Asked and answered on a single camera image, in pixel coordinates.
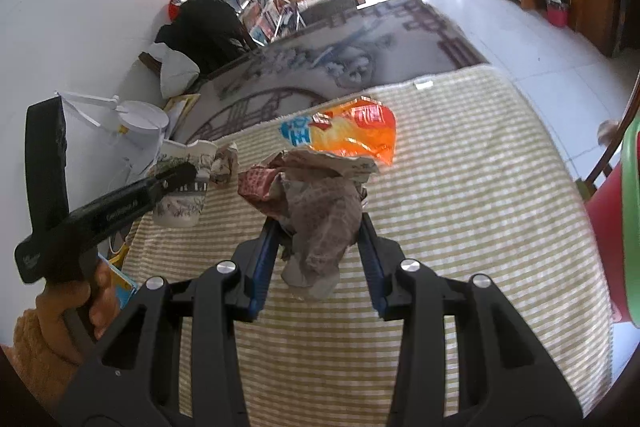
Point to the yellow book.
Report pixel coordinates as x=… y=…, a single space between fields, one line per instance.
x=182 y=107

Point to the black jacket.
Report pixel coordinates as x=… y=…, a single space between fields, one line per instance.
x=205 y=32

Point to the printed ceramic cup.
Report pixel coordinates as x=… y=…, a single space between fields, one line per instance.
x=182 y=207

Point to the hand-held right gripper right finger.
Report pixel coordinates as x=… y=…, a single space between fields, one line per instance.
x=372 y=267

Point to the red bag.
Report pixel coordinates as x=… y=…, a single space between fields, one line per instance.
x=181 y=2

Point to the person's left hand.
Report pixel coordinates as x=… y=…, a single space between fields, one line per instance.
x=105 y=302

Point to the striped beige mat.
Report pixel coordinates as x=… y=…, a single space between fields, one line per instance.
x=475 y=232

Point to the white desk lamp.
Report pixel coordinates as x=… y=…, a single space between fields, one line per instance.
x=142 y=117

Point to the small crumpled paper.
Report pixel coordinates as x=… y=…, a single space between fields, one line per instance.
x=225 y=164

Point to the small blue white carton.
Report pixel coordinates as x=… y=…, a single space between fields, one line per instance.
x=120 y=279

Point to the wooden chair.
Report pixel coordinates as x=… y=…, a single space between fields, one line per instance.
x=607 y=157

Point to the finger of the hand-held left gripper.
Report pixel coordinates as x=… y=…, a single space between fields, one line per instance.
x=175 y=177

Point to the magazine rack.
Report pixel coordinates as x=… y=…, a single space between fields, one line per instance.
x=262 y=14

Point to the small red waste bin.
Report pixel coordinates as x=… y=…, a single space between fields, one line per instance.
x=557 y=13

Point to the white plastic bag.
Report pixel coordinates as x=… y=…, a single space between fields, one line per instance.
x=175 y=69

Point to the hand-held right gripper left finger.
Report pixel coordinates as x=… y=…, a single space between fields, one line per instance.
x=265 y=267

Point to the green and red plastic bin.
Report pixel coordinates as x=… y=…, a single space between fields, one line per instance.
x=612 y=217

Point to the brown paper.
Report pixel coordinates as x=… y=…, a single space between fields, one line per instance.
x=320 y=217

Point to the orange snack bag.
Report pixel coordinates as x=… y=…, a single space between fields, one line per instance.
x=360 y=127

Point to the grey patterned rug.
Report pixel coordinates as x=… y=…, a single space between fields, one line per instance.
x=375 y=42

